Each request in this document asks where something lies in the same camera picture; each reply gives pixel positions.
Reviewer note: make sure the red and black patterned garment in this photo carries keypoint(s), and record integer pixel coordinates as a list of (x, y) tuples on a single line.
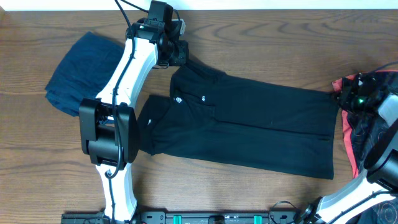
[(357, 124)]

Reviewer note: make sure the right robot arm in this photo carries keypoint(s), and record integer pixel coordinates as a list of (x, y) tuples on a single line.
[(376, 183)]

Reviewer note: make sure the black polo shirt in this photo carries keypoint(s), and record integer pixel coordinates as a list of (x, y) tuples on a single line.
[(212, 116)]

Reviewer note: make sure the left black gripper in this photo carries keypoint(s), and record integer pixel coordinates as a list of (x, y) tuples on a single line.
[(184, 48)]

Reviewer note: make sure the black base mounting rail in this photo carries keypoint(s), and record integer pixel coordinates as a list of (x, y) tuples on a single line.
[(157, 217)]

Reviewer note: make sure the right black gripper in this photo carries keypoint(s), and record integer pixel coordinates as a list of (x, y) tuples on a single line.
[(349, 93)]

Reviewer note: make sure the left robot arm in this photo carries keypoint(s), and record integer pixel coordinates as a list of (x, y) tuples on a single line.
[(108, 125)]

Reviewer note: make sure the folded navy blue garment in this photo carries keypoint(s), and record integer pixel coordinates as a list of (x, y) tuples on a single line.
[(83, 72)]

